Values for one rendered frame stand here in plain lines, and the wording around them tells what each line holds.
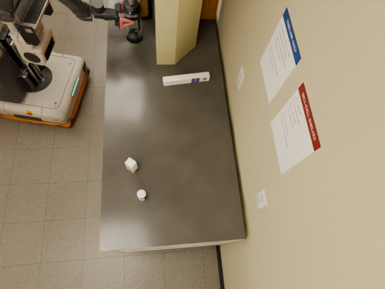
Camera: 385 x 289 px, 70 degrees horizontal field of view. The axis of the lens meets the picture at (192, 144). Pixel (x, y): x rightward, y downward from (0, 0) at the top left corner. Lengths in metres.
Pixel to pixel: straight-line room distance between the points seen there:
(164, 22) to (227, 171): 0.83
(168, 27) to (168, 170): 0.73
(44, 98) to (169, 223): 1.60
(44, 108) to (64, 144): 0.36
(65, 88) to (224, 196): 1.68
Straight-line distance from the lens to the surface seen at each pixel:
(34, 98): 2.62
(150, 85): 1.69
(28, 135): 2.81
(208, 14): 2.03
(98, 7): 1.61
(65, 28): 3.39
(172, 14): 1.49
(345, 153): 0.75
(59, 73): 2.68
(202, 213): 1.43
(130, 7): 1.63
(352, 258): 0.79
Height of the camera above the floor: 2.34
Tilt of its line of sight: 67 degrees down
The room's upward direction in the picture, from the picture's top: 15 degrees clockwise
